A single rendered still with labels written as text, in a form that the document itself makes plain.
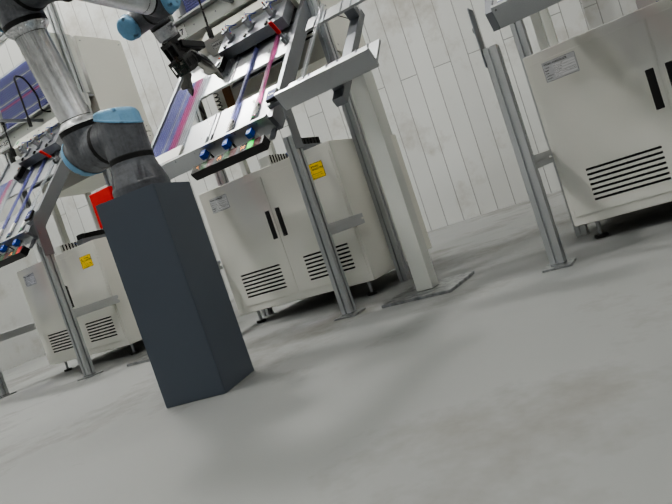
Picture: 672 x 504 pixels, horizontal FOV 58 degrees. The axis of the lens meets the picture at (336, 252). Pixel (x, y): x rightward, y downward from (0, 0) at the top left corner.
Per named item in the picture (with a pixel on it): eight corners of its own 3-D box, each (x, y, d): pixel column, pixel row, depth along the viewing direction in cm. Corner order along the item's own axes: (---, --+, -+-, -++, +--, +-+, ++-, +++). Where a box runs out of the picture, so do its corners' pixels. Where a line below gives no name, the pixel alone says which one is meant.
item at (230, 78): (296, 60, 231) (288, 50, 227) (176, 123, 265) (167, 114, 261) (309, 10, 250) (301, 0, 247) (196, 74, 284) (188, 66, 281)
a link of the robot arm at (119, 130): (127, 151, 152) (108, 99, 151) (95, 168, 159) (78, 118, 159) (163, 148, 162) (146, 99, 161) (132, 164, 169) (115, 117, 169)
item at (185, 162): (278, 130, 208) (265, 116, 204) (150, 188, 242) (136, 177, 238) (279, 127, 209) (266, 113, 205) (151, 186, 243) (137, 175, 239)
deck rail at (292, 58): (283, 128, 207) (271, 115, 203) (278, 130, 208) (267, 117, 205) (313, 8, 249) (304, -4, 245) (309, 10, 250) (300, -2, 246)
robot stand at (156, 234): (226, 393, 152) (152, 182, 149) (166, 408, 157) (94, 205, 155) (254, 370, 169) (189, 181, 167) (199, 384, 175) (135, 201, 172)
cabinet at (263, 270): (379, 295, 234) (327, 140, 231) (243, 328, 270) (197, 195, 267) (436, 259, 290) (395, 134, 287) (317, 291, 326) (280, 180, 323)
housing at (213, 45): (309, 18, 248) (288, -10, 239) (222, 67, 273) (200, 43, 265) (312, 7, 253) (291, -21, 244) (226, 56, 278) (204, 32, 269)
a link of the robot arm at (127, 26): (131, 7, 182) (150, -5, 189) (109, 24, 188) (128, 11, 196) (149, 31, 185) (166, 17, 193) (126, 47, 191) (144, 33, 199)
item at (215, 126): (274, 122, 207) (268, 116, 205) (146, 182, 241) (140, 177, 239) (284, 86, 219) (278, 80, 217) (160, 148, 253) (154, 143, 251)
